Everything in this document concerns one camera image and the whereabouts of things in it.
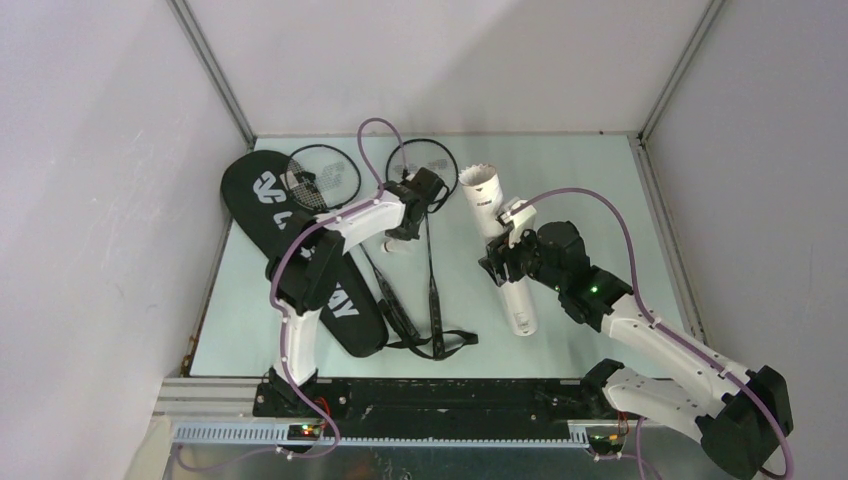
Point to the left badminton racket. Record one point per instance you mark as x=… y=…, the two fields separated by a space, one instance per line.
x=323 y=177

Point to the badminton racket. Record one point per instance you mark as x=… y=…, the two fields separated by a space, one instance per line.
x=323 y=177
x=436 y=157

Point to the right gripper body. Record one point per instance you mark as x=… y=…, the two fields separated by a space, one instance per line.
x=524 y=258

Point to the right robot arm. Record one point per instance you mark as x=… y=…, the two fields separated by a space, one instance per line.
x=739 y=417

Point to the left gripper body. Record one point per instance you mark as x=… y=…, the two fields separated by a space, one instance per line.
x=406 y=232

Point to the black racket bag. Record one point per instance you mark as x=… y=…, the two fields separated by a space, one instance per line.
x=253 y=192

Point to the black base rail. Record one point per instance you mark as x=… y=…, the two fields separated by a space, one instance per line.
x=441 y=410

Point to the right badminton racket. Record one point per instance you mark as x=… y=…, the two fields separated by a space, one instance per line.
x=436 y=157

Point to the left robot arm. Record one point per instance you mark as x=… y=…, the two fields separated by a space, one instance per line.
x=305 y=278

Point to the shuttlecock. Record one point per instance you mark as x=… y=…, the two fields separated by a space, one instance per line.
x=477 y=175
x=394 y=246

